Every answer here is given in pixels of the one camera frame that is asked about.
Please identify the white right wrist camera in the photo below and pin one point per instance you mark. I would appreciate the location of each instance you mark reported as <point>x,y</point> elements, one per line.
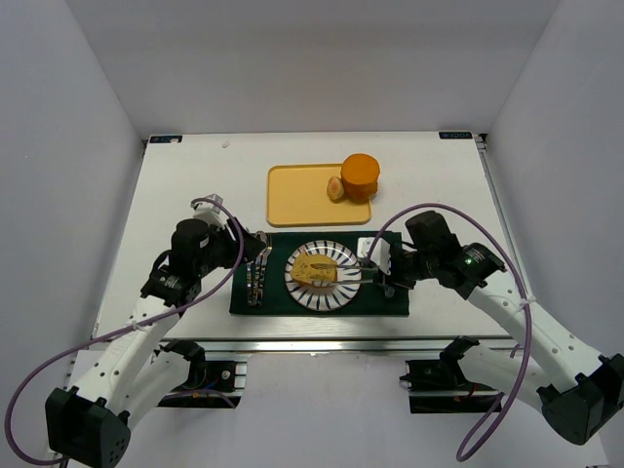
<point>374,253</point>

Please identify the blue label sticker left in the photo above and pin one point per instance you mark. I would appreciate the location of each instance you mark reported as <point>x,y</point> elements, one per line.
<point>165,139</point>

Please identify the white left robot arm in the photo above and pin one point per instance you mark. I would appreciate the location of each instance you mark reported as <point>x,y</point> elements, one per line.
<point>92,422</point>

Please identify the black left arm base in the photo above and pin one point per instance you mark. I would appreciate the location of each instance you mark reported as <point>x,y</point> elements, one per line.
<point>213,383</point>

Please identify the small pink filled roll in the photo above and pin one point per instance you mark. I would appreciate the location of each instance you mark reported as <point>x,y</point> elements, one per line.
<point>335,189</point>

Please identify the yellow plastic tray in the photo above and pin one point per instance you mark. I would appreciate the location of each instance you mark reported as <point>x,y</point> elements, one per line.
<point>296,196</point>

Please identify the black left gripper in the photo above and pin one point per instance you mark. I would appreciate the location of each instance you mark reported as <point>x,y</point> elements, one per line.
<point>242,242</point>

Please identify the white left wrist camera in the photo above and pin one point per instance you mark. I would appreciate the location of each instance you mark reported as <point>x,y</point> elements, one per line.
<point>208,209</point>

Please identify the steel fork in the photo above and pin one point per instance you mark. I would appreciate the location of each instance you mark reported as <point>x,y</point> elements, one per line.
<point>262,275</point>

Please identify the speckled bread slice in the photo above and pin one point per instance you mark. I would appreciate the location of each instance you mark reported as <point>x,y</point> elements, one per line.
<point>313,274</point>
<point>299,269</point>

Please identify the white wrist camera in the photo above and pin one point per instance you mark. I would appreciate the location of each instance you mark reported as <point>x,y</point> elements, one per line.
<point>208,209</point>
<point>374,253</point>

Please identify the steel table knife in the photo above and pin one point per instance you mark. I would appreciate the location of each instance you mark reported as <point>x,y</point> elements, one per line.
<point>250,283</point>

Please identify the blue label sticker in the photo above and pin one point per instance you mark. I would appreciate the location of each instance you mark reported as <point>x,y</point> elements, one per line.
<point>165,139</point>
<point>455,135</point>

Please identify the white blue striped plate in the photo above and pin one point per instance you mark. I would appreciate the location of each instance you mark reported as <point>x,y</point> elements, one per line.
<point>319,299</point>

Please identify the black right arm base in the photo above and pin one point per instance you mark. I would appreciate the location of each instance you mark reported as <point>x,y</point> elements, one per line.
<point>435,388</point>

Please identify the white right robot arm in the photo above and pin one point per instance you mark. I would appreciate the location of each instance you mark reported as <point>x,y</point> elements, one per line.
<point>576,388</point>

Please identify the orange round cake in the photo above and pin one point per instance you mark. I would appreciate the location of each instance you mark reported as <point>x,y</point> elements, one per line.
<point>359,174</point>

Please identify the dark green cloth placemat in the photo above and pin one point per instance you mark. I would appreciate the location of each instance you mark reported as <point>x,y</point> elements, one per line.
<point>370,300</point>

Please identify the blue label sticker right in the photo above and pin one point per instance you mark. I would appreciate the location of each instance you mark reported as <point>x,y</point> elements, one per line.
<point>455,135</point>

